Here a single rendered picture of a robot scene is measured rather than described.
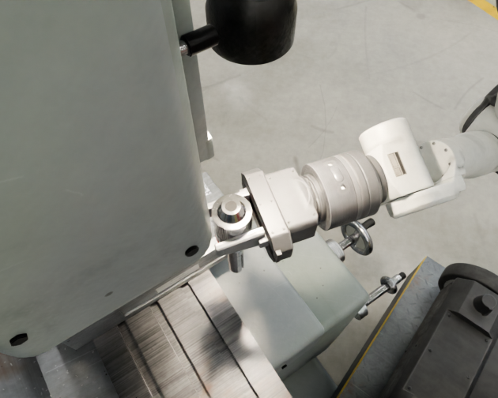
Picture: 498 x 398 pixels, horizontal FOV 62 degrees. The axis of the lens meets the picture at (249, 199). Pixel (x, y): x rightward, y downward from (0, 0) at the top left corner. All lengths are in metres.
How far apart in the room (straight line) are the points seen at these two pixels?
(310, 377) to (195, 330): 0.79
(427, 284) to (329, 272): 0.51
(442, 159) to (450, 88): 1.97
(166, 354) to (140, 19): 0.64
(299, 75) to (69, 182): 2.27
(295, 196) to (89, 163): 0.33
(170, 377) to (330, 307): 0.41
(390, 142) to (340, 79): 1.92
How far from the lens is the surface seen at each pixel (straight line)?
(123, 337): 0.79
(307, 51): 2.60
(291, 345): 0.83
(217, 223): 0.47
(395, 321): 1.38
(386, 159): 0.54
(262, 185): 0.50
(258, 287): 0.85
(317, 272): 1.00
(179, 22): 0.29
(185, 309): 0.76
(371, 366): 1.33
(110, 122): 0.20
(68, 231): 0.24
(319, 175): 0.50
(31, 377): 0.86
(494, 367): 1.26
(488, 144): 0.71
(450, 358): 1.20
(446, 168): 0.64
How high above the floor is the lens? 1.67
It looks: 60 degrees down
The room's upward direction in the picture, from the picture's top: straight up
